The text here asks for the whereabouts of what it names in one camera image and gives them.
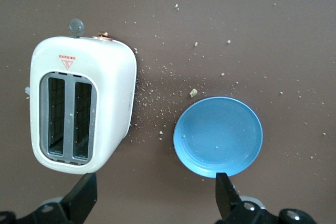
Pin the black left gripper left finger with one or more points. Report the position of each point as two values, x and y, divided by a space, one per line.
78 200

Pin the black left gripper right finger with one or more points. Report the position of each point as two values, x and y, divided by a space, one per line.
228 203

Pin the blue plate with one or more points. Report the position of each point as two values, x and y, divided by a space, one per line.
218 134

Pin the large bread crumb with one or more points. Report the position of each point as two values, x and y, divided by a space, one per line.
193 92

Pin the white two-slot toaster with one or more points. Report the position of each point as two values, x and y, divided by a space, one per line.
113 77

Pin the brown table cloth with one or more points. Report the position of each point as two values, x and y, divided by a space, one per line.
236 37

